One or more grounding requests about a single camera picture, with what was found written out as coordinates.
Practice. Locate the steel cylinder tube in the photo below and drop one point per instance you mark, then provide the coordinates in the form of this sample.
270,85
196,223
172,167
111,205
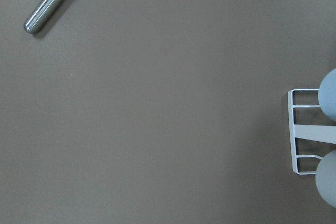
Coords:
41,15

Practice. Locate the green cup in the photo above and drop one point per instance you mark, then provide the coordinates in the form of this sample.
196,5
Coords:
325,178

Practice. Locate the grey cup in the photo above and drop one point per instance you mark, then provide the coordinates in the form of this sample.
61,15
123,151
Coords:
327,95

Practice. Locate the white wire cup rack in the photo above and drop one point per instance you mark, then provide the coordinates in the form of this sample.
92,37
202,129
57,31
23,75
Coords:
320,134

